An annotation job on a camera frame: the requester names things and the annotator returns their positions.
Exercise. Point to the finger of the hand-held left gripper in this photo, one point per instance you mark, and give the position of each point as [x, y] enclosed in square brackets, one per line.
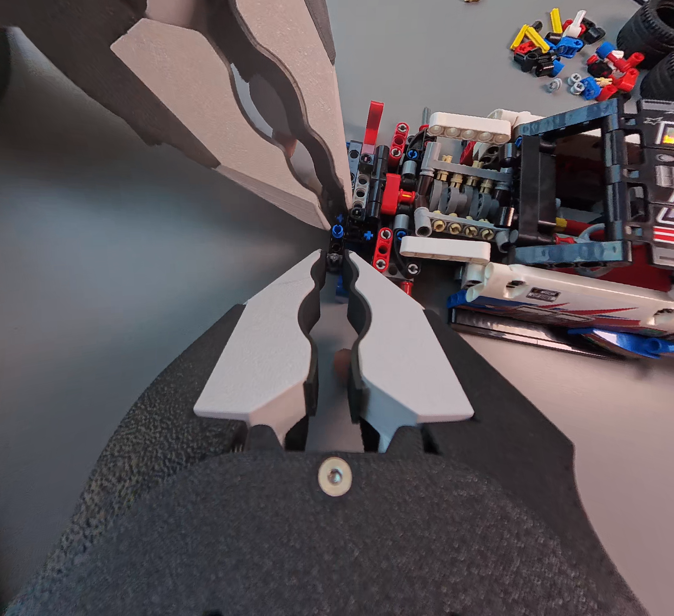
[184, 89]
[284, 10]

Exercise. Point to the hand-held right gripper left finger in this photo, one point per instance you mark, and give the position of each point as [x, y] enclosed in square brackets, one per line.
[252, 363]

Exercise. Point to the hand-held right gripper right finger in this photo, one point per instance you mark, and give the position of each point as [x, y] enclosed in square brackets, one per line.
[416, 363]

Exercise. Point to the black brick connector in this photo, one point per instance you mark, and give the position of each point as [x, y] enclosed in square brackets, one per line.
[333, 258]

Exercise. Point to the toy brick race car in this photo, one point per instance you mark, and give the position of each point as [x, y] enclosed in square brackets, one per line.
[526, 279]

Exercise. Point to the grey desk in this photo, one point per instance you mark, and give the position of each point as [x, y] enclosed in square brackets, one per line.
[105, 258]

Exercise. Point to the person's right hand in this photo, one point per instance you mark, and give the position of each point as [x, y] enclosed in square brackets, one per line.
[341, 363]

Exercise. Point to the person's left hand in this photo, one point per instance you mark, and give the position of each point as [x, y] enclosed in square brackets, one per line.
[287, 144]

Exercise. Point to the heap of assorted loose bricks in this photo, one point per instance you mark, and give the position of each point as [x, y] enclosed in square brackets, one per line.
[568, 47]

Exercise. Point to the black toy tyre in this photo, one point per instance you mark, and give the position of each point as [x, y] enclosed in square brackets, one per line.
[647, 20]
[661, 76]

